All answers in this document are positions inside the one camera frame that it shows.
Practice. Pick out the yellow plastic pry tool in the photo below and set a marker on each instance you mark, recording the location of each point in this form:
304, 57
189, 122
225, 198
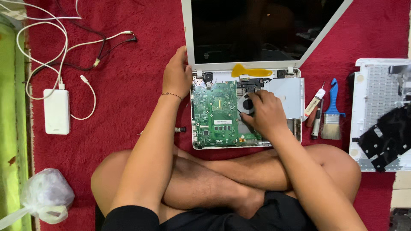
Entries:
244, 71

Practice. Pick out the person's leg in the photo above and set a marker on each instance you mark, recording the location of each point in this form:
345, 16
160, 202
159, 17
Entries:
337, 166
102, 183

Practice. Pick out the small black screwdriver bit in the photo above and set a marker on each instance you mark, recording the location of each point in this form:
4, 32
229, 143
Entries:
180, 129

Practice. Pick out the person's left leg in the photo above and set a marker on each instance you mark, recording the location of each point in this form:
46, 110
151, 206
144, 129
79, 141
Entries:
102, 183

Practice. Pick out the clear knotted plastic bag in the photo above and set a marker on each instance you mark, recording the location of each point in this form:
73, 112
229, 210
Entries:
48, 189

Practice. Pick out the red carpet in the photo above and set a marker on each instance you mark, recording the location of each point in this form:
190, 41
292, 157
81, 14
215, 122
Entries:
128, 96

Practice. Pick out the black silver screwdriver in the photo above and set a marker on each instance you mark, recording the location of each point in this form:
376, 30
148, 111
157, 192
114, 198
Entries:
317, 125

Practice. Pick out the black shirt sleeve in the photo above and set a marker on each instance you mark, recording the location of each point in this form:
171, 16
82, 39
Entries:
131, 219

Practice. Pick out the green floor mat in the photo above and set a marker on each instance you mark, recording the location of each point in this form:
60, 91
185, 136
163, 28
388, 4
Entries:
9, 112

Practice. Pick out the person's left fingers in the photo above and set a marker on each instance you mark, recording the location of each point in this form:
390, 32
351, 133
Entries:
183, 56

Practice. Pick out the person's right hand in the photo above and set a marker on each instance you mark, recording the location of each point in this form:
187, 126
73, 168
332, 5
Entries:
269, 115

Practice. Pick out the black laptop cooling fan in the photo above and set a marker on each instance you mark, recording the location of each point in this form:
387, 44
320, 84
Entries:
245, 104

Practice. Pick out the white laptop keyboard cover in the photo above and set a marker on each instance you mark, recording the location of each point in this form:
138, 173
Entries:
362, 106

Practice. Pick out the white power bank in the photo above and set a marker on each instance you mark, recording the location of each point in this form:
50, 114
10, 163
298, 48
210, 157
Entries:
57, 110

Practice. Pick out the person's right leg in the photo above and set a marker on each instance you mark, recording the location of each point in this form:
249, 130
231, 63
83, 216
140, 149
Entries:
337, 166

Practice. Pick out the black plastic film sheet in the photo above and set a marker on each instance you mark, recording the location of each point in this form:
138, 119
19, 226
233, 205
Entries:
385, 138

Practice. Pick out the green laptop motherboard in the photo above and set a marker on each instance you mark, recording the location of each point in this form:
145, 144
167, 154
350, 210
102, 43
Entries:
215, 106

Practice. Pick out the silver laptop drive bay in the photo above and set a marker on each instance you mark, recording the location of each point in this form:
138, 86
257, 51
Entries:
290, 96

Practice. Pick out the person's left hand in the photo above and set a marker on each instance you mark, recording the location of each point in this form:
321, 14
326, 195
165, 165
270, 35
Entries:
176, 77

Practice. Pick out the white laptop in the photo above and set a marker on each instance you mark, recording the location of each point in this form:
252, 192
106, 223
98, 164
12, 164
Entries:
257, 32

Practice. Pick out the white orange tube tool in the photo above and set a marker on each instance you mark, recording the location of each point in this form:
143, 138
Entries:
315, 101

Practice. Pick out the black shorts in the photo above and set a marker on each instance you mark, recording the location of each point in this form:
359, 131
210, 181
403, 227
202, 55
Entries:
282, 215

